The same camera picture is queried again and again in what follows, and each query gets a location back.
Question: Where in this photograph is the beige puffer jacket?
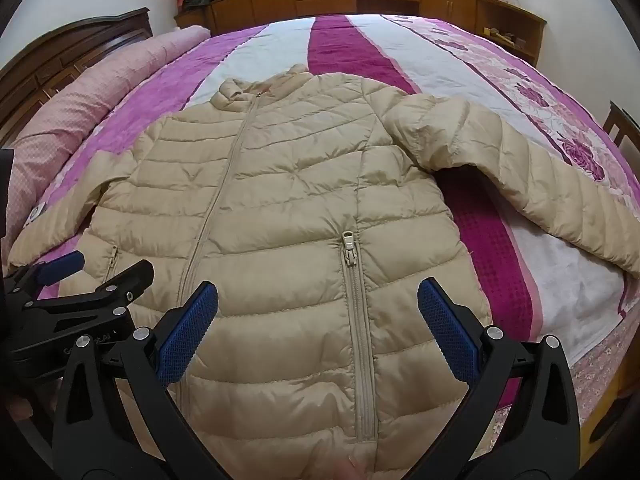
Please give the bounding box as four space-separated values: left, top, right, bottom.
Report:
6 65 639 479

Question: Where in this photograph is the person left hand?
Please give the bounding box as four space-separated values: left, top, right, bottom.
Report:
6 396 56 422

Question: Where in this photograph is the white blanket controller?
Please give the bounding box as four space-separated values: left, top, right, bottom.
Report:
23 202 47 228

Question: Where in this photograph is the pink rolled quilt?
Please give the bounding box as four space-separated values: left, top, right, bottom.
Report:
1 25 210 258

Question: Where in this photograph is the purple floral bedspread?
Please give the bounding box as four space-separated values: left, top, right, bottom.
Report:
2 15 639 479

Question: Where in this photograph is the dark wooden headboard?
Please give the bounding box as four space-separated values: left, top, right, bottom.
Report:
0 8 152 146

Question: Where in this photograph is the wooden chair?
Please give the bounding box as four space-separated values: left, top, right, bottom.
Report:
602 101 640 152

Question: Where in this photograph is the brown wooden cabinet unit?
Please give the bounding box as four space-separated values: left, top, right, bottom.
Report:
175 0 546 65

